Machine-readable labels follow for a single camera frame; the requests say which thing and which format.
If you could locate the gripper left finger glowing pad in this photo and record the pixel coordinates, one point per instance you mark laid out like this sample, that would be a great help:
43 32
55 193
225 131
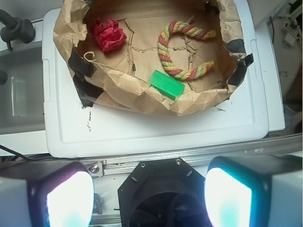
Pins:
45 194

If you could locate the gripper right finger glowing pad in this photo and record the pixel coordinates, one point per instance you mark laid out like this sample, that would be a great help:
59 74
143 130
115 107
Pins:
255 191

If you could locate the green rectangular block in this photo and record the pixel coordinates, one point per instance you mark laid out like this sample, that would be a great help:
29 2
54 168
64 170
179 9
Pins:
166 85

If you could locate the clear plastic container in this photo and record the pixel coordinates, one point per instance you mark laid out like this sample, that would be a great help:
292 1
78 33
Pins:
26 96

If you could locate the brown paper bag tray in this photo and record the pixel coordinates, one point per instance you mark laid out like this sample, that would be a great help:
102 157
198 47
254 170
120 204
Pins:
120 78

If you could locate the grey clamp knob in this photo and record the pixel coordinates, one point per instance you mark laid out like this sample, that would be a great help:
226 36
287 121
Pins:
16 28

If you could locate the crumpled red paper ball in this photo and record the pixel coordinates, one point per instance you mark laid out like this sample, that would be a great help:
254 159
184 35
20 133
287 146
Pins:
108 35

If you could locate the silver corner bracket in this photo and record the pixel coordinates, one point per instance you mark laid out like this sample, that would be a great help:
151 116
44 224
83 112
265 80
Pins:
95 169

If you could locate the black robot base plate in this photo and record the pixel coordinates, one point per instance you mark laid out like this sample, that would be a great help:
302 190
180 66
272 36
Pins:
163 193

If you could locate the multicolour twisted rope toy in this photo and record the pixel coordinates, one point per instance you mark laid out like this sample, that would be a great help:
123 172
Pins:
176 51

